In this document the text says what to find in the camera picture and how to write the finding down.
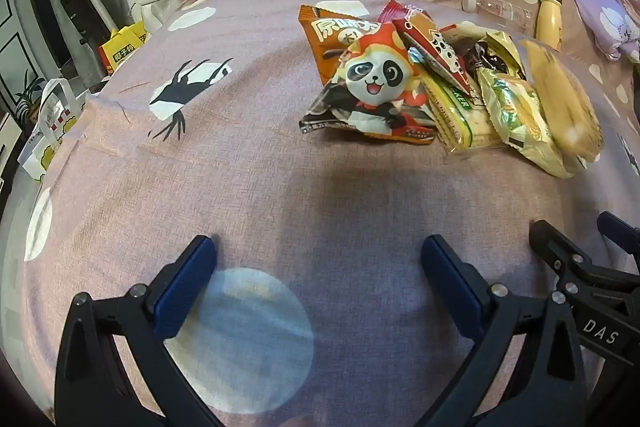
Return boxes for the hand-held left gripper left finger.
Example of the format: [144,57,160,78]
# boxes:
[54,234,236,427]

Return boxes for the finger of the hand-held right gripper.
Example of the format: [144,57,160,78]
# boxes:
[597,211,640,256]
[529,219,640,306]

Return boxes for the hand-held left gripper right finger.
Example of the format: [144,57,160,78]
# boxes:
[420,234,588,427]

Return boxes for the corn print snack packet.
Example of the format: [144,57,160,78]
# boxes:
[475,67,577,180]

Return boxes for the clear bread packet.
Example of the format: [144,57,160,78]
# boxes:
[519,38,605,172]

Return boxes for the soda cracker packet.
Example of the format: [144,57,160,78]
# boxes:
[424,69,503,154]

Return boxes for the pale gold snack packet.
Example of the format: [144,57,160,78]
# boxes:
[439,22,488,44]
[472,31,527,80]

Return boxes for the small dark snack packet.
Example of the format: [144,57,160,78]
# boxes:
[459,41,493,72]

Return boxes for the panda print snack packet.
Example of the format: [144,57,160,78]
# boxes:
[299,24,437,146]

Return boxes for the red bubble-print snack packet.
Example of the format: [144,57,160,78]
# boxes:
[391,13,477,96]

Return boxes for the orange snack packet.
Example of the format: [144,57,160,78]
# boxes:
[298,3,383,85]

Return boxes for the pink spotted bed sheet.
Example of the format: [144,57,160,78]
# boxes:
[0,0,640,427]

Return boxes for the white shopping bag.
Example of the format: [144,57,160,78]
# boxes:
[19,78,92,184]

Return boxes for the yellow bear bottle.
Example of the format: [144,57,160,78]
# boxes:
[534,0,566,50]

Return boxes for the pink cloth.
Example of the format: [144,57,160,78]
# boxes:
[612,0,640,32]

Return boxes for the purple floral cloth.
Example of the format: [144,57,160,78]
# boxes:
[556,0,640,62]

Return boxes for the potted plant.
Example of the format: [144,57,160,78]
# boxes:
[14,76,47,125]

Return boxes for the yellow carton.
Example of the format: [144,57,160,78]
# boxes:
[98,21,151,75]

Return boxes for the clear plastic bottle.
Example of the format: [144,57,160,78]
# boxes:
[461,0,537,32]

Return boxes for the black white appliance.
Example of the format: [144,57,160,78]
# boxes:
[60,0,120,58]

